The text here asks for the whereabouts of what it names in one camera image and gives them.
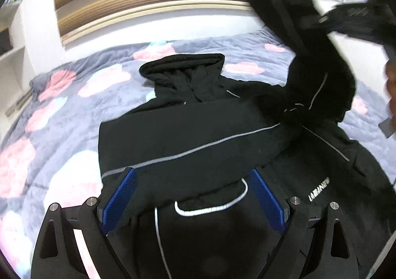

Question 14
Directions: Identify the black jacket with reflective piping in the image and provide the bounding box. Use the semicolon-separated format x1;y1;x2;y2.
98;0;395;278

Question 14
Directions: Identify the person's right hand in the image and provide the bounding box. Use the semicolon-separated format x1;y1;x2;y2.
385;59;396;130

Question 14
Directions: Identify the grey floral bed quilt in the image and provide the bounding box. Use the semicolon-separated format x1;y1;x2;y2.
1;28;395;278

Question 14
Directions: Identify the white wall shelf unit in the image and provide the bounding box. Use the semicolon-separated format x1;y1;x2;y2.
1;0;35;112

